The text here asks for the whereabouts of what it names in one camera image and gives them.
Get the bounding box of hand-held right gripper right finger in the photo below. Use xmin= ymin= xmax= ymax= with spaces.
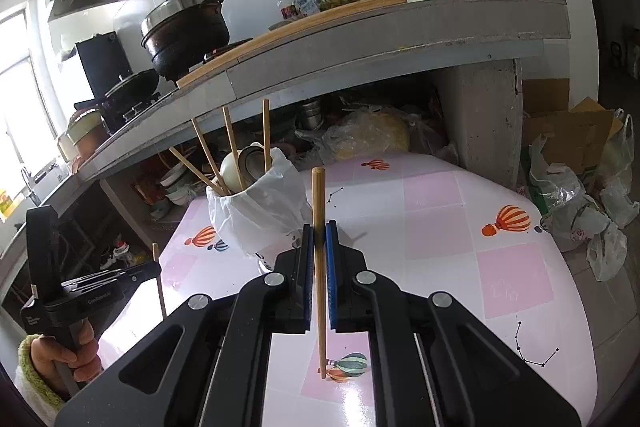
xmin=326 ymin=219 xmax=583 ymax=427

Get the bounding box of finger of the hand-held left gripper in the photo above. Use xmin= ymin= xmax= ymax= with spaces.
xmin=64 ymin=262 xmax=162 ymax=298
xmin=61 ymin=270 xmax=133 ymax=290

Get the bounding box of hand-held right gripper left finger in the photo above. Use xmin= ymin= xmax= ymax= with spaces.
xmin=55 ymin=223 xmax=316 ymax=427

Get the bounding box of wooden chopstick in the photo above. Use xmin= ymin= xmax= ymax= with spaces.
xmin=222 ymin=107 xmax=246 ymax=190
xmin=191 ymin=118 xmax=226 ymax=195
xmin=262 ymin=99 xmax=272 ymax=170
xmin=169 ymin=147 xmax=232 ymax=196
xmin=311 ymin=167 xmax=329 ymax=382
xmin=151 ymin=243 xmax=168 ymax=321

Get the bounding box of steel utensil holder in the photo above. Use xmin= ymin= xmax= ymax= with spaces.
xmin=254 ymin=249 xmax=277 ymax=277

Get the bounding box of white plastic soup ladle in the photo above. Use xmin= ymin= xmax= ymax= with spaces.
xmin=220 ymin=150 xmax=246 ymax=195

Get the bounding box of person's left hand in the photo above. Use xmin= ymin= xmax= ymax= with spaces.
xmin=31 ymin=319 xmax=102 ymax=384

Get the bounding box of cooking oil bottle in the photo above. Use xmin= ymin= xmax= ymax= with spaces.
xmin=111 ymin=241 xmax=133 ymax=269

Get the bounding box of white plastic bag liner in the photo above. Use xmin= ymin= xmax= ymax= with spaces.
xmin=206 ymin=142 xmax=313 ymax=260

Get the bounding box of stack of white bowls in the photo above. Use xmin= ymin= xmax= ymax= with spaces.
xmin=160 ymin=167 xmax=201 ymax=208

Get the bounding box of brown enamel pot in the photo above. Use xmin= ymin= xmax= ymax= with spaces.
xmin=72 ymin=127 xmax=110 ymax=160

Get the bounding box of cream enamel pot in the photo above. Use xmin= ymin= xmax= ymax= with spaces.
xmin=66 ymin=109 xmax=107 ymax=142

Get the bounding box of plastic bag of yellow food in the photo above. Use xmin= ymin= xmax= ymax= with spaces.
xmin=322 ymin=107 xmax=412 ymax=160

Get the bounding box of window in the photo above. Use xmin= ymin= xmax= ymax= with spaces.
xmin=0 ymin=4 xmax=40 ymax=202

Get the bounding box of steel pot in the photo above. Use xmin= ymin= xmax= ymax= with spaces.
xmin=299 ymin=99 xmax=324 ymax=130

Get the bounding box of gas stove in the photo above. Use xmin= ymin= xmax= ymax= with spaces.
xmin=75 ymin=92 xmax=166 ymax=132

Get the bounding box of black wok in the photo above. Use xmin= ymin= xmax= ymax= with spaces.
xmin=102 ymin=69 xmax=160 ymax=100

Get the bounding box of black rectangular panel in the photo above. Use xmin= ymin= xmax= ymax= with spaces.
xmin=75 ymin=32 xmax=135 ymax=100

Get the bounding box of black cooking pot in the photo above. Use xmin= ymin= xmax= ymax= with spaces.
xmin=141 ymin=0 xmax=232 ymax=82

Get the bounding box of grey concrete kitchen counter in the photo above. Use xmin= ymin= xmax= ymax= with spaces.
xmin=0 ymin=0 xmax=571 ymax=258

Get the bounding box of wooden cutting board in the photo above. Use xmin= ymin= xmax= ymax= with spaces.
xmin=176 ymin=0 xmax=407 ymax=88

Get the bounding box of knotted white plastic bag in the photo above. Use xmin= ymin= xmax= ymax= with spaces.
xmin=540 ymin=196 xmax=629 ymax=283

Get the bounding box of steel pot lid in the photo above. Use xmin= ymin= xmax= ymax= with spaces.
xmin=141 ymin=0 xmax=225 ymax=38

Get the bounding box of cardboard box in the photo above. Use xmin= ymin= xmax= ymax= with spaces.
xmin=520 ymin=78 xmax=624 ymax=178

